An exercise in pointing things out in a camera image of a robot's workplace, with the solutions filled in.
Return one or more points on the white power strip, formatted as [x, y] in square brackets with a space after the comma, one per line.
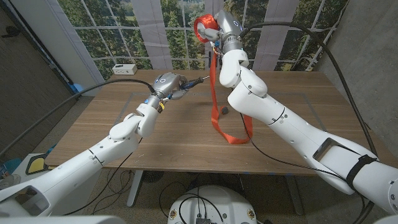
[124, 69]

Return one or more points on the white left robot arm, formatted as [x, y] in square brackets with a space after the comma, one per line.
[93, 152]

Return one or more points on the blue floor object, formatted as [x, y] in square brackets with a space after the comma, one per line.
[79, 88]

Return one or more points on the teal plastic bin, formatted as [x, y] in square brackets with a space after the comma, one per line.
[12, 165]

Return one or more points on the black diagonal wall rail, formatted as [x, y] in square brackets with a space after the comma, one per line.
[39, 43]

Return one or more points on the white table leg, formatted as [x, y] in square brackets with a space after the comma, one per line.
[295, 196]
[136, 186]

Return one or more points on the orange satin ribbon roll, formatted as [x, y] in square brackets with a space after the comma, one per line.
[206, 20]

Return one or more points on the black ribbed round object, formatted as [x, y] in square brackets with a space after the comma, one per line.
[153, 175]

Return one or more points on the small dark ball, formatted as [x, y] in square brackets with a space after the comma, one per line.
[224, 110]

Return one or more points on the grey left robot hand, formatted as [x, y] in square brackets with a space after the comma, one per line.
[168, 84]

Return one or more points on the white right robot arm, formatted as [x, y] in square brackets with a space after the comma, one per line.
[280, 115]

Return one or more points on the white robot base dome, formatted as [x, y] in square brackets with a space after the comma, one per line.
[233, 205]

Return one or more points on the printed window forest backdrop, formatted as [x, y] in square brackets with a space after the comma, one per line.
[109, 46]

